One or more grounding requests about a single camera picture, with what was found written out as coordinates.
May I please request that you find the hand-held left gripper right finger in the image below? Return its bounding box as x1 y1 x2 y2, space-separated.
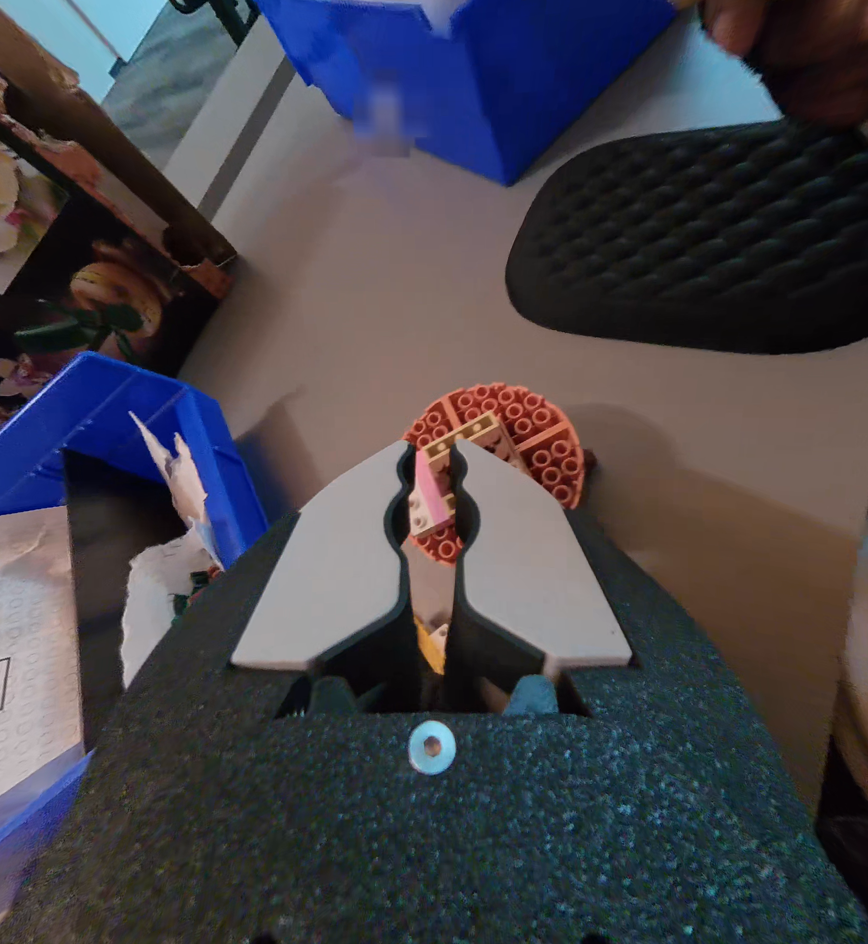
449 439 634 677

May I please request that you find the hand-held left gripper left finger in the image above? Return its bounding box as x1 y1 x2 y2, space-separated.
229 440 414 672

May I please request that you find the pile of small lego pieces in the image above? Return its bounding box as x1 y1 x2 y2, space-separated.
168 564 226 615

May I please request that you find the pink and white lego piece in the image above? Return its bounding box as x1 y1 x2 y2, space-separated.
408 446 458 541

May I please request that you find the lego flower pot model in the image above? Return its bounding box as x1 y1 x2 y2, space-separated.
402 381 599 566

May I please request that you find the torn white paper bag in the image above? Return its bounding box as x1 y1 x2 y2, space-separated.
120 409 226 692

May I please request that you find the blue plastic bin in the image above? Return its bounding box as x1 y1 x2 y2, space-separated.
251 0 680 187
0 350 270 886

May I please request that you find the orchid print lego box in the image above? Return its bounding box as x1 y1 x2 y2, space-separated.
0 0 240 460

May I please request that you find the person's right hand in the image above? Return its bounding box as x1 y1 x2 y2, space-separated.
698 0 868 135

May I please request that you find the tan curved brick piece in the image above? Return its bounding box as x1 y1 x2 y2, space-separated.
414 618 451 677

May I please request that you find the white dotted paper bag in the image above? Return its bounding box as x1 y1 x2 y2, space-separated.
0 505 86 821

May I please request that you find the black mesh chair seat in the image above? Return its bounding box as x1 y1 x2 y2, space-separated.
504 117 868 356

